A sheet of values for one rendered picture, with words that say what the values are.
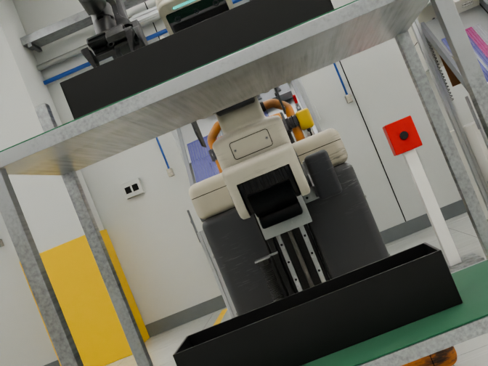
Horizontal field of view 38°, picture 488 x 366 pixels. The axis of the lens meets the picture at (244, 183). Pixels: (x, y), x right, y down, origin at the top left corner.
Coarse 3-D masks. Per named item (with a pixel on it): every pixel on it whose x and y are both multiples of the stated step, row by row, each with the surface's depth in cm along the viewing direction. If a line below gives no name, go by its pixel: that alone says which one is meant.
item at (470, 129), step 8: (464, 128) 383; (472, 128) 368; (456, 136) 408; (472, 136) 374; (480, 136) 366; (456, 144) 416; (472, 144) 380; (480, 144) 366; (480, 152) 372; (464, 160) 413; (480, 160) 378; (480, 168) 385; (472, 176) 410; (472, 184) 417; (480, 200) 414
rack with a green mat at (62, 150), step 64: (384, 0) 125; (448, 0) 124; (256, 64) 131; (320, 64) 163; (64, 128) 130; (128, 128) 144; (448, 128) 166; (0, 192) 131; (64, 320) 132; (128, 320) 172; (448, 320) 130
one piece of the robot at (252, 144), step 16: (256, 96) 217; (240, 112) 211; (256, 112) 211; (224, 128) 212; (240, 128) 211; (256, 128) 208; (272, 128) 207; (224, 144) 208; (240, 144) 208; (256, 144) 208; (272, 144) 208; (288, 144) 204; (224, 160) 209; (240, 160) 209; (256, 160) 204; (272, 160) 204; (288, 160) 204; (224, 176) 205; (240, 176) 205; (256, 176) 205; (304, 176) 205; (304, 192) 206; (240, 208) 206
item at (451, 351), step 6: (450, 348) 197; (432, 354) 197; (438, 354) 196; (444, 354) 196; (450, 354) 196; (456, 354) 198; (420, 360) 197; (426, 360) 197; (432, 360) 196; (438, 360) 196; (444, 360) 196; (450, 360) 196; (456, 360) 198
